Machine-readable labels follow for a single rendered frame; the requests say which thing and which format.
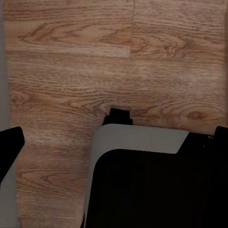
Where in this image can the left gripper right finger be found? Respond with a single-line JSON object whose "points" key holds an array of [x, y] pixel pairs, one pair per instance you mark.
{"points": [[221, 141]]}

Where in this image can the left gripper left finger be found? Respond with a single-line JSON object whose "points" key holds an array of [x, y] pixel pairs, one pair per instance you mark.
{"points": [[11, 142]]}

